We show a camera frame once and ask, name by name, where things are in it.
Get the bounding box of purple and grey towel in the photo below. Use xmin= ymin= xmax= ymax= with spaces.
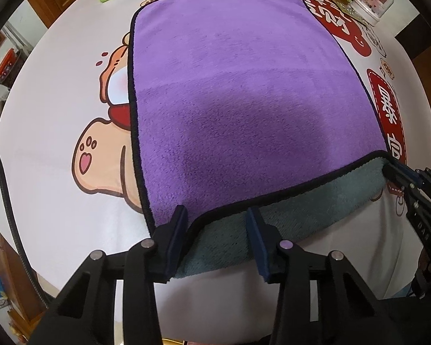
xmin=128 ymin=0 xmax=388 ymax=278

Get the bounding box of glass dome with pink flowers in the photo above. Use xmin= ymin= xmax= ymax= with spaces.
xmin=350 ymin=0 xmax=394 ymax=26

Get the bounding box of printed white tablecloth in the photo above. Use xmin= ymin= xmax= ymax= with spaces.
xmin=0 ymin=0 xmax=431 ymax=344

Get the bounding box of red bucket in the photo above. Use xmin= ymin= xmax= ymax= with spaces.
xmin=0 ymin=48 xmax=18 ymax=81

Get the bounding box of black cable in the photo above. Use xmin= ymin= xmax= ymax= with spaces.
xmin=0 ymin=139 xmax=56 ymax=305

